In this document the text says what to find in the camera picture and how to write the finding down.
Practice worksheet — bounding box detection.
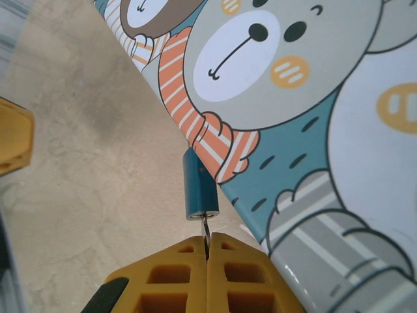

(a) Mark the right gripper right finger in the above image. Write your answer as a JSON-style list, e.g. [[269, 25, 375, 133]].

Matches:
[[207, 231, 306, 313]]

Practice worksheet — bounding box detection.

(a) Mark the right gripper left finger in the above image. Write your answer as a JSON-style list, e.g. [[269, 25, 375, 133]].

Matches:
[[83, 235, 209, 313]]

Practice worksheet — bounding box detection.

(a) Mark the small blue padlock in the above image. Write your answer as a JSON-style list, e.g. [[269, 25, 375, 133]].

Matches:
[[182, 146, 220, 223]]

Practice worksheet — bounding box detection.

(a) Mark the bear print tin box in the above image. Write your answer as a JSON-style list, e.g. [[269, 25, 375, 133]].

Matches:
[[93, 0, 417, 313]]

